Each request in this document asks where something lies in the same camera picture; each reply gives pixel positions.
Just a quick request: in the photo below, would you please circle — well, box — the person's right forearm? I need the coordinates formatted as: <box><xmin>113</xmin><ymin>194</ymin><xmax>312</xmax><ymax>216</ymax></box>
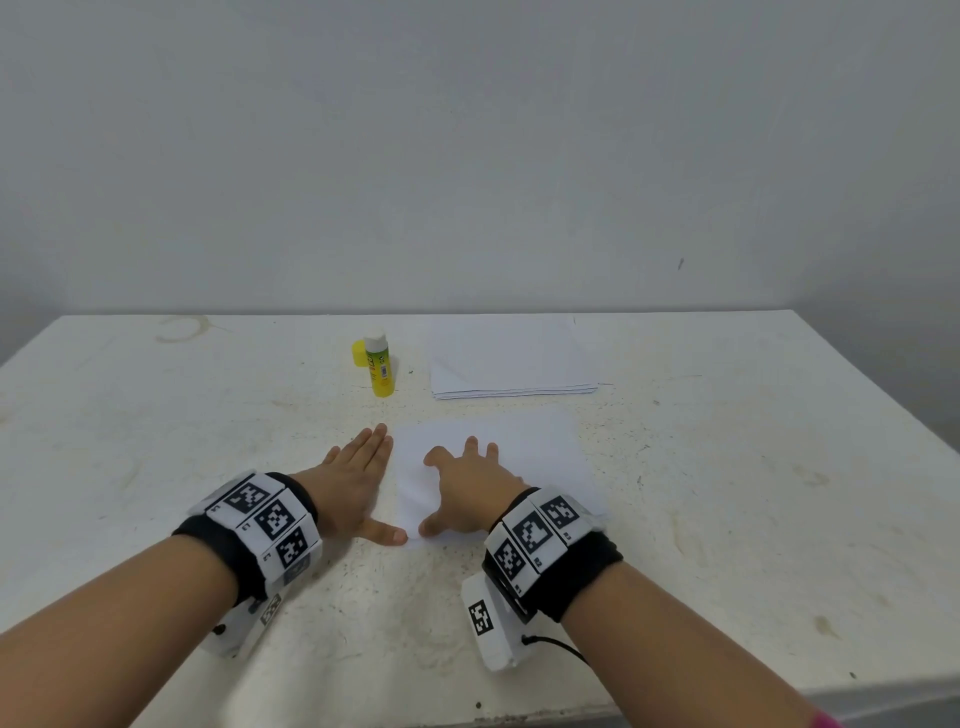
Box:
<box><xmin>562</xmin><ymin>562</ymin><xmax>819</xmax><ymax>728</ymax></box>

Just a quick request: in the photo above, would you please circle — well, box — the black cable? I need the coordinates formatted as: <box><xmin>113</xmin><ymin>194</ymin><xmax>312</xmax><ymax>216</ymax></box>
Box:
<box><xmin>525</xmin><ymin>633</ymin><xmax>590</xmax><ymax>662</ymax></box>

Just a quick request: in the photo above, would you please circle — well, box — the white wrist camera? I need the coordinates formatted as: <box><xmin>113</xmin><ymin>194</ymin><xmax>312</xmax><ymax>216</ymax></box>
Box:
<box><xmin>202</xmin><ymin>592</ymin><xmax>287</xmax><ymax>662</ymax></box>
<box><xmin>459</xmin><ymin>570</ymin><xmax>530</xmax><ymax>672</ymax></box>

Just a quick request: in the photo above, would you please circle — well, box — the person's left hand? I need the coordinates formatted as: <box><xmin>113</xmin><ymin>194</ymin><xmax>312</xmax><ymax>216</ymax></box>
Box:
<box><xmin>292</xmin><ymin>424</ymin><xmax>410</xmax><ymax>548</ymax></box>

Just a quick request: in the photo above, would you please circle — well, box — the person's right hand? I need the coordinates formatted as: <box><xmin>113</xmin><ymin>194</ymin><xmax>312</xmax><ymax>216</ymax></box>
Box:
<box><xmin>417</xmin><ymin>436</ymin><xmax>530</xmax><ymax>539</ymax></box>

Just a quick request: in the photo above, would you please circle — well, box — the person's left forearm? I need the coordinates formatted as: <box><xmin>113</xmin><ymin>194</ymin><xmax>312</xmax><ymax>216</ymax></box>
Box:
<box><xmin>0</xmin><ymin>534</ymin><xmax>242</xmax><ymax>728</ymax></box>

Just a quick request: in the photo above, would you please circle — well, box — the glued white paper sheet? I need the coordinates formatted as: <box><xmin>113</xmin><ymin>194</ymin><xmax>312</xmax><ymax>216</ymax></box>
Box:
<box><xmin>382</xmin><ymin>415</ymin><xmax>609</xmax><ymax>542</ymax></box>
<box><xmin>429</xmin><ymin>315</ymin><xmax>602</xmax><ymax>401</ymax></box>

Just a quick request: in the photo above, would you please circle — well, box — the black marker wristband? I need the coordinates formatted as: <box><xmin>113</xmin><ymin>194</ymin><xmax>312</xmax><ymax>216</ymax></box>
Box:
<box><xmin>480</xmin><ymin>487</ymin><xmax>626</xmax><ymax>624</ymax></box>
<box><xmin>172</xmin><ymin>469</ymin><xmax>326</xmax><ymax>605</ymax></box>

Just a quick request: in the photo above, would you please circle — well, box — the yellow glue stick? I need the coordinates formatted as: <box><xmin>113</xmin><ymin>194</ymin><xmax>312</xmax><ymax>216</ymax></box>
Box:
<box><xmin>363</xmin><ymin>331</ymin><xmax>398</xmax><ymax>399</ymax></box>

